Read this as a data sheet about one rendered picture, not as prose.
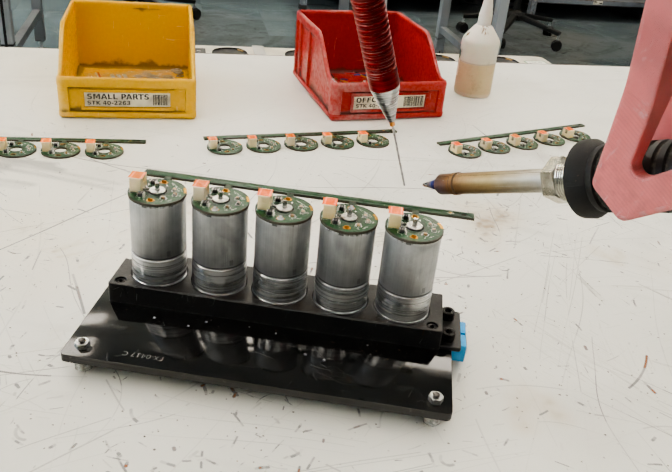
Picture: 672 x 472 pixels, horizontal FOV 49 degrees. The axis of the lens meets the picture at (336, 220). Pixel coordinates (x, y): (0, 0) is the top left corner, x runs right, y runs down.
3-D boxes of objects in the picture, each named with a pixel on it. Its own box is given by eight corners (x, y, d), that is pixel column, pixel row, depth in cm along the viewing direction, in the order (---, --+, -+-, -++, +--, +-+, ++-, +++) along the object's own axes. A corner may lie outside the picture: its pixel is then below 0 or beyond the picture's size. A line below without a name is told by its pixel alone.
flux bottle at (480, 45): (484, 87, 69) (505, -21, 64) (494, 99, 66) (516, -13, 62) (449, 85, 69) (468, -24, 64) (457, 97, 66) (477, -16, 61)
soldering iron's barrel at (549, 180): (429, 208, 28) (573, 208, 23) (422, 167, 28) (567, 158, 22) (455, 200, 29) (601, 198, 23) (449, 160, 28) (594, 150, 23)
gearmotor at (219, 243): (238, 314, 33) (241, 214, 30) (185, 307, 33) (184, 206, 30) (250, 285, 35) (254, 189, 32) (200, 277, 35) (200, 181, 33)
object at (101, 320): (446, 327, 35) (450, 308, 35) (448, 435, 29) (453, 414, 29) (126, 280, 36) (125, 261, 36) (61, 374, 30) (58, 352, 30)
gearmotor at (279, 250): (300, 324, 33) (308, 224, 30) (246, 316, 33) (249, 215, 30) (308, 293, 35) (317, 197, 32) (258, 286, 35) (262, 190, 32)
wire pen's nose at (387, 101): (371, 121, 27) (363, 86, 26) (395, 108, 27) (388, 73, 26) (387, 132, 26) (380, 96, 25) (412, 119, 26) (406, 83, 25)
